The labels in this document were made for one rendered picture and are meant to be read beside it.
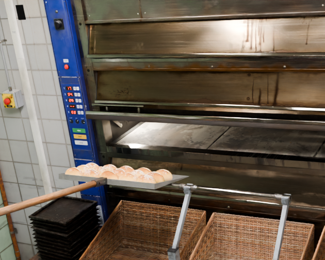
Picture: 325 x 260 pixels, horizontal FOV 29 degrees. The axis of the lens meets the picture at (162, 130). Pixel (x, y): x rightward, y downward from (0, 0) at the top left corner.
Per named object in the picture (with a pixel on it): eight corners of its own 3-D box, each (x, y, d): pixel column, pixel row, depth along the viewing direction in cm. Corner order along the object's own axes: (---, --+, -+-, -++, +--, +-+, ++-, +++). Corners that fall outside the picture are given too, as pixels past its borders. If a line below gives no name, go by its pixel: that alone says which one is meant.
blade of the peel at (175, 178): (154, 189, 288) (154, 183, 287) (58, 179, 314) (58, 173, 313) (189, 176, 319) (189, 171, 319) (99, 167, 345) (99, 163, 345)
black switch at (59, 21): (55, 29, 344) (51, 10, 341) (64, 29, 341) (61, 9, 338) (51, 31, 341) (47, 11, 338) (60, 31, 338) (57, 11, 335)
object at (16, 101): (11, 104, 385) (8, 88, 381) (24, 104, 380) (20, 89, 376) (3, 108, 379) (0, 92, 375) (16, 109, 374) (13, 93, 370)
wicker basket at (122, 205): (127, 239, 378) (120, 198, 368) (213, 253, 350) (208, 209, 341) (81, 284, 338) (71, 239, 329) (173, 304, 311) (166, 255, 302)
